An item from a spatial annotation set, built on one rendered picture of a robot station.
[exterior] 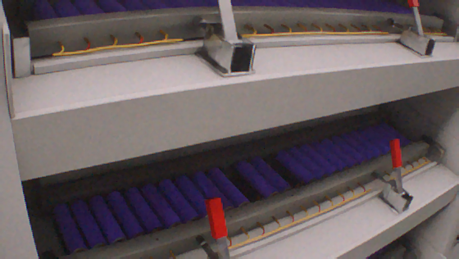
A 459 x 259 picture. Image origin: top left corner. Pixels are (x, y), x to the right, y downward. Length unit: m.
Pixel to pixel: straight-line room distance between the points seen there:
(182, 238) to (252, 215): 0.08
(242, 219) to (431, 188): 0.31
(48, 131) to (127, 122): 0.05
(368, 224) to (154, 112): 0.33
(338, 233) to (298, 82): 0.22
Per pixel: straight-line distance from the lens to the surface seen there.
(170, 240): 0.40
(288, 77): 0.32
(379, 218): 0.54
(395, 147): 0.54
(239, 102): 0.30
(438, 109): 0.71
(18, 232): 0.27
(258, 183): 0.49
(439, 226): 0.76
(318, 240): 0.47
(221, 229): 0.37
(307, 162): 0.55
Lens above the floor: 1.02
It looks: 19 degrees down
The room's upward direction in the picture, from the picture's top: 1 degrees clockwise
